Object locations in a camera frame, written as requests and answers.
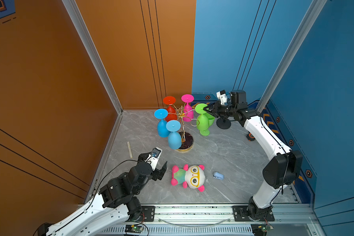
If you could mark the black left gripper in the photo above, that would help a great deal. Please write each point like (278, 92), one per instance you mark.
(162, 171)

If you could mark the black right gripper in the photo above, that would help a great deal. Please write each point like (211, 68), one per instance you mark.
(215, 113)

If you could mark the green wine glass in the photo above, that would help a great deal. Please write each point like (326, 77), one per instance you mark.
(200, 110)
(203, 124)

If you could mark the green wine glass front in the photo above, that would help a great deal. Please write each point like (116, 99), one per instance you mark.
(203, 124)

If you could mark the blue wine glass front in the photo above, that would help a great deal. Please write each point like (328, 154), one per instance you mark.
(174, 138)

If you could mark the blue wine glass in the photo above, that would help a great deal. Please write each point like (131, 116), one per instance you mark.
(161, 114)
(174, 138)

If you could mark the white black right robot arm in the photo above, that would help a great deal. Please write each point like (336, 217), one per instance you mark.
(284, 164)

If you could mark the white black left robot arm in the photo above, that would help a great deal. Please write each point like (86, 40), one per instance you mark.
(114, 203)

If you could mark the magenta wine glass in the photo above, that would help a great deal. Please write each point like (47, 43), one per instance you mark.
(188, 110)

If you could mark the gold wine glass rack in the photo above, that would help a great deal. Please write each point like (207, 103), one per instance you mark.
(187, 138)

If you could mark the red wine glass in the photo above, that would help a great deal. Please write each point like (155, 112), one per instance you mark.
(170, 101)

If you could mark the blue wine glass left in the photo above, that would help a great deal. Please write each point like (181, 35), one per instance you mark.
(161, 114)

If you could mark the black round-base stand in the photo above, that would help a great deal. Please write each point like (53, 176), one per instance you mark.
(223, 123)

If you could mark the wooden stick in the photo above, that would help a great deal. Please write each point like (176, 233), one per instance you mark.
(129, 150)

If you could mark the colourful plush toy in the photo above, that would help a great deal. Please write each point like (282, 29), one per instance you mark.
(189, 176)

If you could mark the small light blue stapler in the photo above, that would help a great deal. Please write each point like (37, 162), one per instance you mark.
(218, 176)

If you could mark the green circuit board left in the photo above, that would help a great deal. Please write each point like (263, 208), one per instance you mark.
(133, 230)

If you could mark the circuit board right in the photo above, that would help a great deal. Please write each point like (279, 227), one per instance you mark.
(261, 230)

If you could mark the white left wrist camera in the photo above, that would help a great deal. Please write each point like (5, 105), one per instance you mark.
(153, 157)

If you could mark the aluminium front rail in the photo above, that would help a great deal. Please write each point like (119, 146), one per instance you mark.
(209, 215)

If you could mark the aluminium corner post right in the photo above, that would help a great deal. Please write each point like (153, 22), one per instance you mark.
(300, 35)

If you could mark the aluminium corner post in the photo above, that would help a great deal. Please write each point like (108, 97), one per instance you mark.
(83, 32)
(300, 35)

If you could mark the aluminium corner post left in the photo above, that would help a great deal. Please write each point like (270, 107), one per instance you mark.
(83, 32)

